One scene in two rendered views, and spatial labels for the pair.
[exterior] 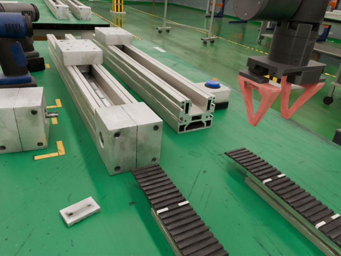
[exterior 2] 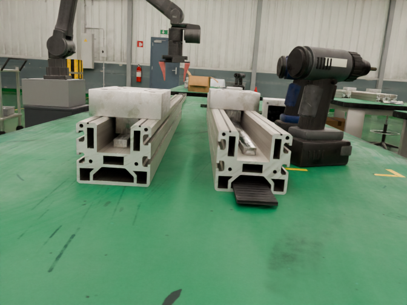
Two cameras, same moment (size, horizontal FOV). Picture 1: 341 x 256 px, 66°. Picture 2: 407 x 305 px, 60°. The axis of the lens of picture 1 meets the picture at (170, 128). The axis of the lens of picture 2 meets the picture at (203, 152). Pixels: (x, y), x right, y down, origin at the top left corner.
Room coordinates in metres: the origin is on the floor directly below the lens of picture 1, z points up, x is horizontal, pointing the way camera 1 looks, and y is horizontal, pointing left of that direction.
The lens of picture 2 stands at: (1.60, 0.68, 0.93)
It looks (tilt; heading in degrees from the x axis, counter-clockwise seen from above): 12 degrees down; 210
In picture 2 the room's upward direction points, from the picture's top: 4 degrees clockwise
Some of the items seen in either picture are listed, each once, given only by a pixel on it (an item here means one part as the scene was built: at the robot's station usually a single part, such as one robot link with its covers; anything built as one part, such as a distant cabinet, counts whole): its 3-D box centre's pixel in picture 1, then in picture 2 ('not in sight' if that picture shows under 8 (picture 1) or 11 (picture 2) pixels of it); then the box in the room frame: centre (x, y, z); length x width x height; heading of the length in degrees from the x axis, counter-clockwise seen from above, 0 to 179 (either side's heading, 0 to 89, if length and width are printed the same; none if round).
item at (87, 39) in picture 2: not in sight; (86, 62); (-6.97, -8.89, 1.14); 1.30 x 0.28 x 2.28; 119
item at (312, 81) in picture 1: (287, 92); (168, 69); (0.41, -0.18, 0.95); 0.07 x 0.07 x 0.09; 32
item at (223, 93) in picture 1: (208, 95); not in sight; (0.74, -0.10, 0.81); 0.10 x 0.08 x 0.06; 121
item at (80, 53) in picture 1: (78, 56); (231, 104); (0.82, 0.31, 0.87); 0.16 x 0.11 x 0.07; 31
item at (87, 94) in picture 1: (79, 71); (229, 124); (0.82, 0.31, 0.82); 0.80 x 0.10 x 0.09; 31
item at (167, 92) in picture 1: (135, 67); (152, 119); (0.91, 0.14, 0.82); 0.80 x 0.10 x 0.09; 31
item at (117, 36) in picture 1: (113, 38); (134, 108); (1.13, 0.27, 0.87); 0.16 x 0.11 x 0.07; 31
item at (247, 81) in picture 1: (265, 96); (180, 69); (0.38, -0.14, 0.95); 0.07 x 0.07 x 0.09; 32
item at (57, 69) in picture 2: not in sight; (57, 69); (0.62, -0.59, 0.93); 0.12 x 0.09 x 0.08; 38
